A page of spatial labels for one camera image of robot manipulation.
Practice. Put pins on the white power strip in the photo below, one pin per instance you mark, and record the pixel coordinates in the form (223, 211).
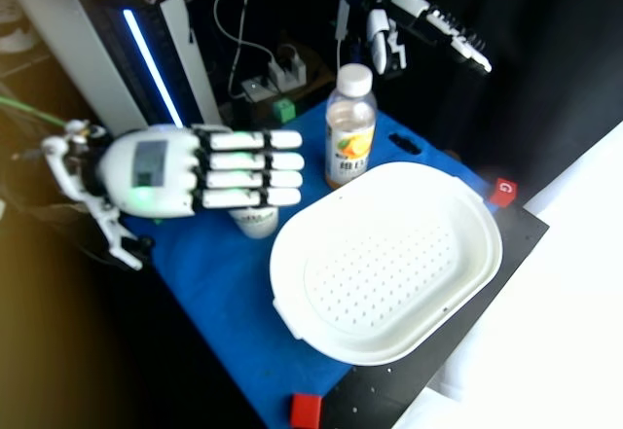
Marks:
(284, 76)

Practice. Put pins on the green cube block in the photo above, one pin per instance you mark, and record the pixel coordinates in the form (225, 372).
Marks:
(284, 109)

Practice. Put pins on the red letter B block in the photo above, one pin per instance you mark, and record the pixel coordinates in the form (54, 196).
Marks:
(305, 410)

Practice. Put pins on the orange vitamin drink bottle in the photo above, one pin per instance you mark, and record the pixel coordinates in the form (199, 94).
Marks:
(350, 132)

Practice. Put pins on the white cup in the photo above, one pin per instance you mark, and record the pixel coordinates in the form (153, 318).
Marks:
(253, 225)

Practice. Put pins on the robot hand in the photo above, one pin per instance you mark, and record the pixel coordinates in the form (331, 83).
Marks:
(409, 3)
(160, 176)

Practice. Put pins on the white robot column blue light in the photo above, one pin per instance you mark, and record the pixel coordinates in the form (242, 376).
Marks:
(190, 59)

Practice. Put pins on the red letter G block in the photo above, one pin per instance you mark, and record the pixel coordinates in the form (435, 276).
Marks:
(503, 191)

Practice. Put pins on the blue cloth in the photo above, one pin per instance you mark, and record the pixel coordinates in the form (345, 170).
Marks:
(229, 293)

